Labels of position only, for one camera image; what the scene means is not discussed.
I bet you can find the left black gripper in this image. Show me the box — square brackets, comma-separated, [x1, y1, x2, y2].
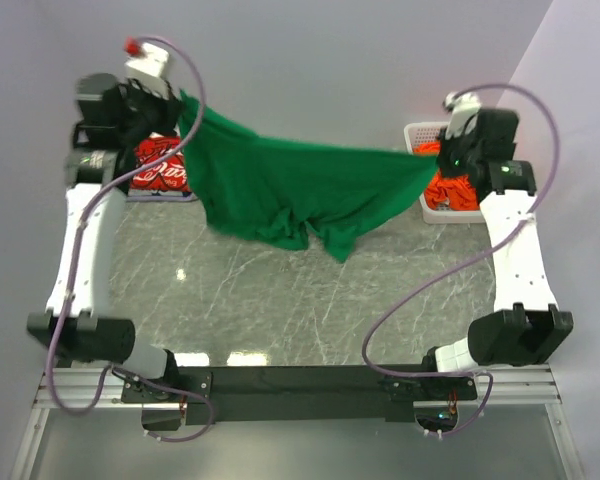
[116, 75, 184, 147]

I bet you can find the green t-shirt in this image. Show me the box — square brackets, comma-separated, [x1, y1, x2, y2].
[179, 94, 437, 262]

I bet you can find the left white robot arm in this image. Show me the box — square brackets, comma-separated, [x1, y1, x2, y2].
[27, 73, 181, 402]

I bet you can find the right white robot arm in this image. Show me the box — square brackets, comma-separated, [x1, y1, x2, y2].
[418, 108, 574, 399]

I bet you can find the orange t-shirt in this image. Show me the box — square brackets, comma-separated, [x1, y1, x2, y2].
[412, 141, 479, 212]

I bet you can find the white plastic basket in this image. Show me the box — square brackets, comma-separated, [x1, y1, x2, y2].
[404, 121, 484, 224]

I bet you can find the folded red printed t-shirt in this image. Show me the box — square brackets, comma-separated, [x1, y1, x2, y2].
[130, 134, 191, 194]

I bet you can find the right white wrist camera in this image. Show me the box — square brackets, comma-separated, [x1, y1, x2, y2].
[443, 92, 482, 140]

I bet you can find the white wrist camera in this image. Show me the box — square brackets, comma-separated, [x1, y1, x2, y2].
[443, 92, 482, 140]
[124, 38, 171, 85]

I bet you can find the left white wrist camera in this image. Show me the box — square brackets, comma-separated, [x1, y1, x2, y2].
[124, 38, 171, 85]

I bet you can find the aluminium rail frame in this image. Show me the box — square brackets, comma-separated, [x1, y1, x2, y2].
[10, 365, 585, 479]

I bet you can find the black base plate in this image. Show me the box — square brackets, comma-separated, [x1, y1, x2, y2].
[115, 364, 477, 432]

